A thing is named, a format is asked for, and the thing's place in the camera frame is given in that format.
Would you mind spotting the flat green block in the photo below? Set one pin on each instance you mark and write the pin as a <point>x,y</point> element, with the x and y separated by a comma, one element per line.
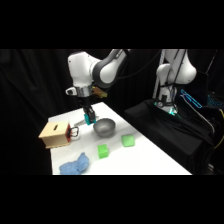
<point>128,140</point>

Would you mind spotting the wooden slotted box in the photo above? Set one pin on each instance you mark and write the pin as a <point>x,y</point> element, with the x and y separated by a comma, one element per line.
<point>55,134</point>

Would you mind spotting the blue crumpled cloth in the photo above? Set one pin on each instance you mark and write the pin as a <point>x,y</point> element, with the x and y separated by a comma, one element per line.
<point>75,165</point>

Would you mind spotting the black curtain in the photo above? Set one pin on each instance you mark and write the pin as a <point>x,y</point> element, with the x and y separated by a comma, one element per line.
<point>33,86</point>

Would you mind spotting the silver metal utensil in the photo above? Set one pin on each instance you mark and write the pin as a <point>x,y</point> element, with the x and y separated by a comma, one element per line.
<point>79,122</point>

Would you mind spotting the black red binder clip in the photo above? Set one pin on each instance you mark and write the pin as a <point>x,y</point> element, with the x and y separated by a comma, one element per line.
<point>73,131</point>

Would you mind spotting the blue lit device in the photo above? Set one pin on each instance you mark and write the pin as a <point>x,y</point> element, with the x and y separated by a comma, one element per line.
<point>191,98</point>

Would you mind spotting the yellow wrist mount piece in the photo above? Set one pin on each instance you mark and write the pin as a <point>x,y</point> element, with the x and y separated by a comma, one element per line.
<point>100,92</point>

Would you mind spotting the grey metal bowl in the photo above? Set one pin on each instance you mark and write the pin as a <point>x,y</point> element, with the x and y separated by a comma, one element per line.
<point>104,127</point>

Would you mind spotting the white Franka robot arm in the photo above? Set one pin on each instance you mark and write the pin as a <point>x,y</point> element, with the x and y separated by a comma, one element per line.
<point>81,68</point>

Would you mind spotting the black draped robot stand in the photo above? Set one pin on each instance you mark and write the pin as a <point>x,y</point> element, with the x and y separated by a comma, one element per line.
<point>173,136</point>

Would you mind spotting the cyan lit keyboard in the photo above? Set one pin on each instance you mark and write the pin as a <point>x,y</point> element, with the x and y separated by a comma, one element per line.
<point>216,101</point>

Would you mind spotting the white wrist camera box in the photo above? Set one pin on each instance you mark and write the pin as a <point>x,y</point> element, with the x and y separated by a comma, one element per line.
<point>71,91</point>

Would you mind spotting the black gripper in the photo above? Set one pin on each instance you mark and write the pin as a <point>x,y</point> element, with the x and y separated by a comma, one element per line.
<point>85,100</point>

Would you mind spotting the green cube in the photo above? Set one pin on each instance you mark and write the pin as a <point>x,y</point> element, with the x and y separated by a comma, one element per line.
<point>103,151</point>

